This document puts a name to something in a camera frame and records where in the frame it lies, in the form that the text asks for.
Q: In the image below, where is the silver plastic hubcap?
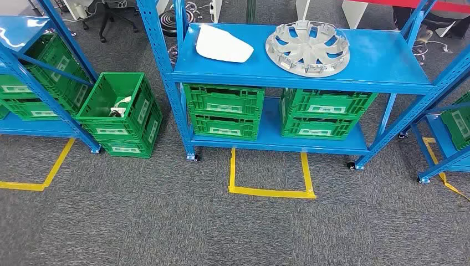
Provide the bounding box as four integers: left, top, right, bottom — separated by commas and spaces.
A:
265, 20, 351, 78

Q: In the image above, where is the blue metal shelf rack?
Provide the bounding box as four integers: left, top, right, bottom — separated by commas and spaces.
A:
398, 69, 470, 185
0, 0, 101, 154
136, 0, 470, 171

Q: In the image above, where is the green plastic crate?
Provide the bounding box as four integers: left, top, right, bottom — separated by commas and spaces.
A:
0, 74, 38, 100
22, 33, 93, 116
280, 115, 362, 141
99, 101, 164, 159
76, 72, 155, 142
189, 111, 262, 142
182, 83, 266, 120
2, 97, 62, 121
279, 88, 378, 121
440, 91, 470, 151

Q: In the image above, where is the white plastic mirror cover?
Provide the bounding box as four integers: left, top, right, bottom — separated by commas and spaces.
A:
195, 24, 255, 64

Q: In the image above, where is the white desk panel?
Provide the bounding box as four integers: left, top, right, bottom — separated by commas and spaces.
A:
295, 0, 311, 21
209, 0, 223, 23
341, 0, 368, 29

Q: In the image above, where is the black round stool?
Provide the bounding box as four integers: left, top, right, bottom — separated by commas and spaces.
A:
159, 8, 195, 38

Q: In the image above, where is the black office chair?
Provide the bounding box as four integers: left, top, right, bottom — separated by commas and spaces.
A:
81, 0, 140, 44

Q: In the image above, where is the person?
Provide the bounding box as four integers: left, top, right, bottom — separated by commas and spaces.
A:
392, 5, 434, 43

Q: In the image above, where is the red barrier belt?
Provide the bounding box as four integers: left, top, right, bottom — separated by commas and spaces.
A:
349, 0, 470, 14

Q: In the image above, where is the white charger with black cable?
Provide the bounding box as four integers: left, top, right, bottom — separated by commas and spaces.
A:
109, 96, 132, 118

